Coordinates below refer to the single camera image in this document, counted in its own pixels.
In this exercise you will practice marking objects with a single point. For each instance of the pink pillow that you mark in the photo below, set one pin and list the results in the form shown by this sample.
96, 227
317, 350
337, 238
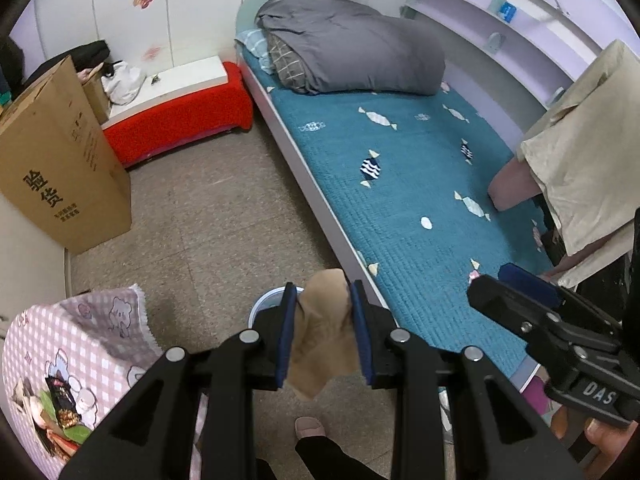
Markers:
514, 184

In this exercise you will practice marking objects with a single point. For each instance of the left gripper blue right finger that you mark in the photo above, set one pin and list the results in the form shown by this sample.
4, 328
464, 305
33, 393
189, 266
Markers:
377, 352

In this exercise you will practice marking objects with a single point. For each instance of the white plastic bag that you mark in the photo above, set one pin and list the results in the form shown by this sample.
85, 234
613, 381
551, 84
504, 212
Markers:
124, 83

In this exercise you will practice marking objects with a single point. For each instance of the large brown cardboard box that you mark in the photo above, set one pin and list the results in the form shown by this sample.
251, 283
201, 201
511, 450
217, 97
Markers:
57, 167

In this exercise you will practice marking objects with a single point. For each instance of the light blue trash bin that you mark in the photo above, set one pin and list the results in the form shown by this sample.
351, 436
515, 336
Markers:
269, 300

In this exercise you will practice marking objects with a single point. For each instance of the person's pink slipper foot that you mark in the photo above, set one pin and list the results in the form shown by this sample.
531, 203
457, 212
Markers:
308, 427

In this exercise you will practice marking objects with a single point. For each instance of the beige paper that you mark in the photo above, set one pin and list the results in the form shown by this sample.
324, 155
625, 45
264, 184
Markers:
324, 343

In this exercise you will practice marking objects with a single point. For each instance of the person's right hand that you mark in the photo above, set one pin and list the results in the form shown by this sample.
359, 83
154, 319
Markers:
618, 450

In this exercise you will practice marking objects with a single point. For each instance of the red bench with white top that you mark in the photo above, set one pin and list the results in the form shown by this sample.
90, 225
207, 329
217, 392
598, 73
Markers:
179, 106

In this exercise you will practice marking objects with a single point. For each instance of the pink checked tablecloth table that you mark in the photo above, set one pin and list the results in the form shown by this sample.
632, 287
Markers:
100, 343

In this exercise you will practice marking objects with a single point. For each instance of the teal candy pattern bed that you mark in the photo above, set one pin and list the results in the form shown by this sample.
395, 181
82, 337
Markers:
405, 178

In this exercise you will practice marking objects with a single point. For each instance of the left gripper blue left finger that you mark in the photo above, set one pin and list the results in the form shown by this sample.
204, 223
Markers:
276, 334

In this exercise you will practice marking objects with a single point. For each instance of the beige cloth on chair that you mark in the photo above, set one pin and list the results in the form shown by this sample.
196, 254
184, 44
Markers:
584, 155

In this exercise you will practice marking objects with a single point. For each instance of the black clothing pile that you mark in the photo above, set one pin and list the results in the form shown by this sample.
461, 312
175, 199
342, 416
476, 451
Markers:
83, 57

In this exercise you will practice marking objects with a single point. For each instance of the red snack box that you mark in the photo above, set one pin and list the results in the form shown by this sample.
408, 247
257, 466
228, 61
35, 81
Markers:
56, 445

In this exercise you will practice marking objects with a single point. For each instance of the lilac wall shelf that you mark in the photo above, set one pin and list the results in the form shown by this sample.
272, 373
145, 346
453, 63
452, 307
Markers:
545, 45

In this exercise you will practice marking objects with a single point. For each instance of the dark snack packet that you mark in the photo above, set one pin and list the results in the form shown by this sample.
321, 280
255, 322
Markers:
63, 402

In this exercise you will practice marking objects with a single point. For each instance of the grey folded duvet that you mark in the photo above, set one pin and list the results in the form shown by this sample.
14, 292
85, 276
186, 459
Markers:
325, 46

